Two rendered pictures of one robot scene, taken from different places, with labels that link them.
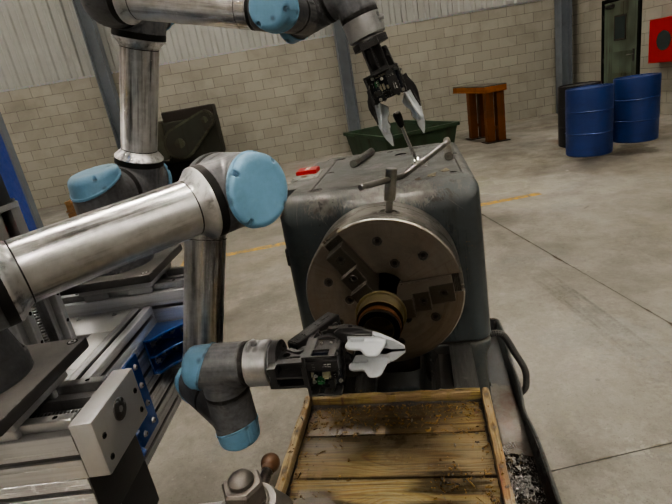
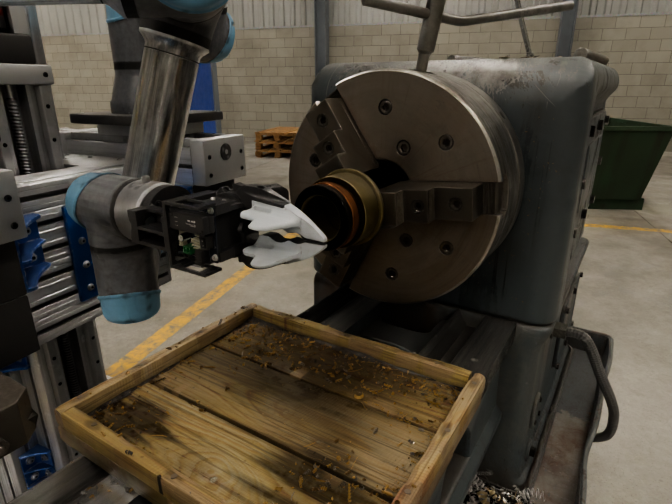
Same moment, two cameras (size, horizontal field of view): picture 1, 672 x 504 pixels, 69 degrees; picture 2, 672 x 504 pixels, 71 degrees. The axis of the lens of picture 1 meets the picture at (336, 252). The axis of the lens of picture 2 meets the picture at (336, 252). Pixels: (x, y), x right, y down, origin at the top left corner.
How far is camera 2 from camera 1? 0.45 m
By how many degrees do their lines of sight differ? 19
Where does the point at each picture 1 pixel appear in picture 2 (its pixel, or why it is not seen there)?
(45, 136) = (261, 74)
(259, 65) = (469, 39)
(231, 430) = (106, 291)
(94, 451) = not seen: outside the picture
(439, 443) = (357, 419)
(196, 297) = (137, 124)
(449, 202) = (536, 92)
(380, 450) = (275, 394)
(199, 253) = (149, 66)
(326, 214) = not seen: hidden behind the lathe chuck
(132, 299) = not seen: hidden behind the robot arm
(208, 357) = (92, 183)
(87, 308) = (103, 148)
